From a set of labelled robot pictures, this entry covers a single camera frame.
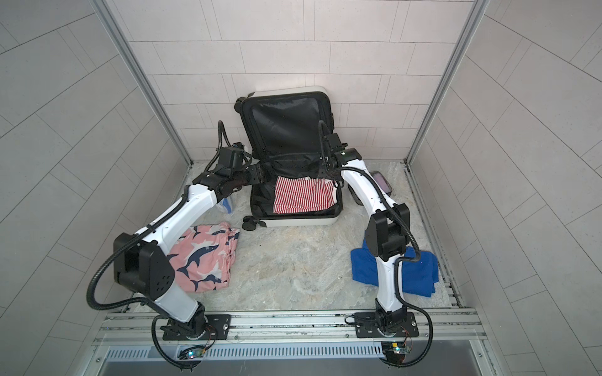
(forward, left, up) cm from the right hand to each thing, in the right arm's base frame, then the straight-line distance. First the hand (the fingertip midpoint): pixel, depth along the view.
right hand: (324, 171), depth 92 cm
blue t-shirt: (-36, -29, -14) cm, 48 cm away
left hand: (-3, +22, +7) cm, 24 cm away
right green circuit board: (-57, -17, -17) cm, 62 cm away
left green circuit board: (-54, +41, -13) cm, 69 cm away
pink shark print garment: (-26, +45, -12) cm, 54 cm away
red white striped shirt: (-1, +9, -12) cm, 15 cm away
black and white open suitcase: (+20, +17, +7) cm, 27 cm away
